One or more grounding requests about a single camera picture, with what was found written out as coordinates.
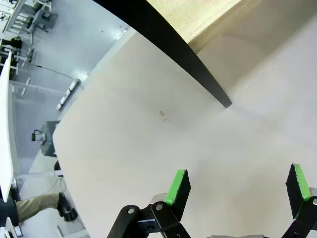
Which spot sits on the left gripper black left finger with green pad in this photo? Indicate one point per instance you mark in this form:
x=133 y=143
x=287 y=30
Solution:
x=178 y=191

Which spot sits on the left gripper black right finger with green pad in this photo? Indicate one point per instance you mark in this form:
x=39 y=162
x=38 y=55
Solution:
x=297 y=193

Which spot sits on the black shoe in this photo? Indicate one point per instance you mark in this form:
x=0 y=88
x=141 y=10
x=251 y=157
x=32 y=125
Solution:
x=63 y=203

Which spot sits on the grey control box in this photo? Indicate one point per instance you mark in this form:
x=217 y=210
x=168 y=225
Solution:
x=49 y=138

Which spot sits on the khaki trouser leg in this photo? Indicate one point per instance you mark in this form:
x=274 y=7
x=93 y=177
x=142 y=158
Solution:
x=34 y=204

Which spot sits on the white power strip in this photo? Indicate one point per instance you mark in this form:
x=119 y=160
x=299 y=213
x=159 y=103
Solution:
x=68 y=93

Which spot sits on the white side table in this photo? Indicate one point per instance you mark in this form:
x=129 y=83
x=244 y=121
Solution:
x=6 y=129

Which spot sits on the black frame wooden shelf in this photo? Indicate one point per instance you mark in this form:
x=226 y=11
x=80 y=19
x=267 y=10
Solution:
x=183 y=47

